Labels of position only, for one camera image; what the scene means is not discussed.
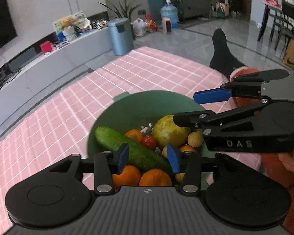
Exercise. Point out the white plastic bag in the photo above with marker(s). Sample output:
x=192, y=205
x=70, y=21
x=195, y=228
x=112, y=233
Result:
x=139, y=27

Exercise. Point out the potted long-leaf plant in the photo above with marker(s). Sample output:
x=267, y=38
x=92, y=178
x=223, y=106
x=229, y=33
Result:
x=124, y=9

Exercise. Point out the teddy bear gift bundle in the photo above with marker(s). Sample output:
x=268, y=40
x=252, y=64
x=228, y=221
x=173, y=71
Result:
x=72, y=26

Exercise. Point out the pink small heater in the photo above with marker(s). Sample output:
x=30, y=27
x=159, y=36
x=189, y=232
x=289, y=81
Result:
x=166, y=25

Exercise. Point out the grey tv console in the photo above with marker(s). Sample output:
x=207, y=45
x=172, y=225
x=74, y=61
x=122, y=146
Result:
x=45, y=74

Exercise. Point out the large orange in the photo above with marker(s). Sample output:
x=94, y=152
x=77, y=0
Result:
x=130, y=176

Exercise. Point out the small brown longan fruit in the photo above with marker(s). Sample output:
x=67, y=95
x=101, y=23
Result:
x=195, y=139

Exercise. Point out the blue-grey trash bin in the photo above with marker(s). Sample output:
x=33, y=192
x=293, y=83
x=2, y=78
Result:
x=121, y=36

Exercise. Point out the blue water bottle jug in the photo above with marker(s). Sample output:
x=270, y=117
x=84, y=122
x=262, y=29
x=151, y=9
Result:
x=171, y=12

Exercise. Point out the yellow-green pear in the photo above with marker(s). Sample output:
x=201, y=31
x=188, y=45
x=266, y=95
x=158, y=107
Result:
x=165, y=131

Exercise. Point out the black sock foot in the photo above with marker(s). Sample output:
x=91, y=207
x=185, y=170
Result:
x=223, y=60

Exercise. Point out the red tomato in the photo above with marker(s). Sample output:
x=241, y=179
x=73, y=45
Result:
x=149, y=142

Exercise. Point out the red box on console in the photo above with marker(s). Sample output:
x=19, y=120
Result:
x=46, y=47

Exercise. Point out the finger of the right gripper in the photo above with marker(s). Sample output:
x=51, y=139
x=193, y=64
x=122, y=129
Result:
x=212, y=96
x=195, y=119

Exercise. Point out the black dining table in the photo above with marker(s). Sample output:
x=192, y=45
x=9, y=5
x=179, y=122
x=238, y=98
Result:
x=282, y=15

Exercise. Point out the green cucumber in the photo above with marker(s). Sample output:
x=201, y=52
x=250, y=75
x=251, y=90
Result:
x=139, y=156

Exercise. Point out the green colander bowl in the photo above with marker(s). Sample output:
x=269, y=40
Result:
x=135, y=116

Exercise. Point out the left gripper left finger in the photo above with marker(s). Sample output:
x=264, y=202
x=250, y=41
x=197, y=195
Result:
x=64, y=191

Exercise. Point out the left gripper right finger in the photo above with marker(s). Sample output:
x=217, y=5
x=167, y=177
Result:
x=231, y=191

